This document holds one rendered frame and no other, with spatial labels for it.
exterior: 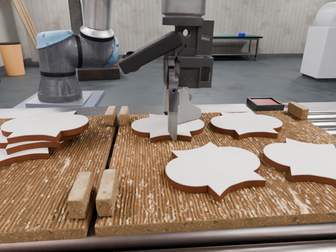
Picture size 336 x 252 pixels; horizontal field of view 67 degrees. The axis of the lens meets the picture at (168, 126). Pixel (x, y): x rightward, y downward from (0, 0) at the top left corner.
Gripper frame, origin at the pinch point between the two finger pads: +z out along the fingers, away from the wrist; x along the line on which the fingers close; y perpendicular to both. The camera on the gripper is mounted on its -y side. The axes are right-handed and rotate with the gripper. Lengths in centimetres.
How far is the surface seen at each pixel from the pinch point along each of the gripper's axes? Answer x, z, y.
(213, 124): -1.1, -0.6, 8.9
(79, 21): 535, -17, -137
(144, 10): 851, -56, -2
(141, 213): -24.0, 0.8, -5.0
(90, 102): 42.0, 7.8, -23.7
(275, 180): -19.0, 0.4, 13.0
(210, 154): -13.2, -0.6, 5.3
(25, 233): -25.6, 1.5, -17.0
